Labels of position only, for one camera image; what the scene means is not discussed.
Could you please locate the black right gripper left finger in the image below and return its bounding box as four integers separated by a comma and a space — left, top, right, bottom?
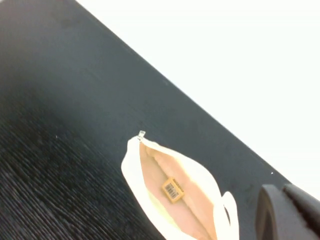
255, 184, 313, 240

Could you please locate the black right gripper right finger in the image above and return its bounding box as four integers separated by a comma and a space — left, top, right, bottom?
283, 183, 320, 240

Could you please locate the yellow eraser with barcode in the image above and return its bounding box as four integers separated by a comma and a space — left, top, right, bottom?
161, 176, 185, 202

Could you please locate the cream canvas pencil case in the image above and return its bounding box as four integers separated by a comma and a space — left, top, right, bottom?
120, 129, 241, 240

